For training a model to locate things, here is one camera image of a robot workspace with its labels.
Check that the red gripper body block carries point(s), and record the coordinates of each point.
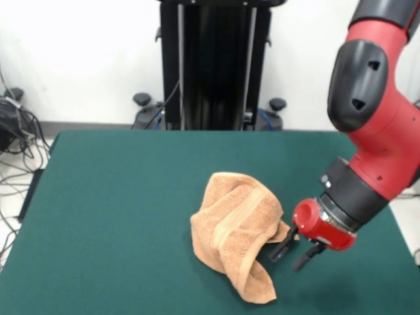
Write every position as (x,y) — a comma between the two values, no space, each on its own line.
(321,226)

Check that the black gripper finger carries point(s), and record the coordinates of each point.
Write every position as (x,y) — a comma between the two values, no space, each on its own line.
(282,246)
(306,259)

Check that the tan terry towel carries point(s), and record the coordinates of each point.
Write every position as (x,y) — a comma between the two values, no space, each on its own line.
(229,229)

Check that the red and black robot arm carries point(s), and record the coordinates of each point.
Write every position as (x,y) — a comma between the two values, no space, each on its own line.
(377,131)

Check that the dark green table cloth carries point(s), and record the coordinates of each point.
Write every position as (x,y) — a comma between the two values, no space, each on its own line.
(98,229)

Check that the black floor base foot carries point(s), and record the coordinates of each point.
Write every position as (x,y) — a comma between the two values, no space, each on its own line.
(6,131)

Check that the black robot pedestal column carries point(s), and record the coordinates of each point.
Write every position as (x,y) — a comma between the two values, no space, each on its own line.
(213,65)

